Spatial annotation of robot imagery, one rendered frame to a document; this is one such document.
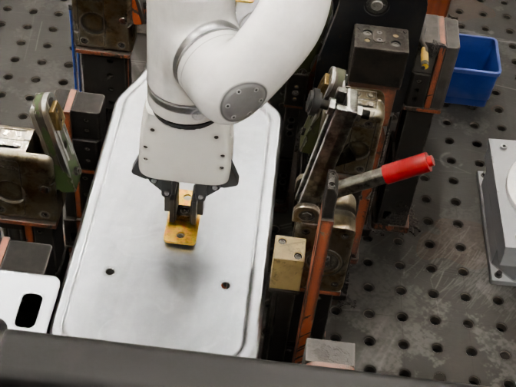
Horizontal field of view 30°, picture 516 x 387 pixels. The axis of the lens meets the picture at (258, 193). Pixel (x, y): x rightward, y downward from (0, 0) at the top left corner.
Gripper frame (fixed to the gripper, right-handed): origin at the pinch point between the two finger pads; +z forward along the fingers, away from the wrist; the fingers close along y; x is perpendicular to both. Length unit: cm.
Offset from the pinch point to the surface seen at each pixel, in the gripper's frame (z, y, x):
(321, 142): -11.0, -14.5, -1.0
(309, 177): -8.1, -13.6, 1.7
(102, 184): 3.0, 10.5, -4.2
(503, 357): 34, -47, -8
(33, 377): -52, -1, 57
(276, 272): -1.1, -11.3, 9.6
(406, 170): -10.2, -23.9, 1.0
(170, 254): 3.0, 0.8, 5.4
